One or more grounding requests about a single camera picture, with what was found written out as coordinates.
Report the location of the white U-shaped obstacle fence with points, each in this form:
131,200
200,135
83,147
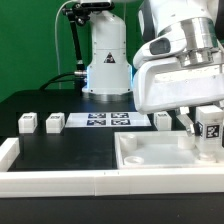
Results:
102,182

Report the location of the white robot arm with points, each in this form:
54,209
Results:
110,76

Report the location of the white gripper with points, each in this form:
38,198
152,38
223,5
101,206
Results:
161,83

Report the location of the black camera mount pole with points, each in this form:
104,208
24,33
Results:
69,12

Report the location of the white AprilTag base sheet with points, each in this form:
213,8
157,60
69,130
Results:
107,119

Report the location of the white square table top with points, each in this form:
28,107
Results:
161,149

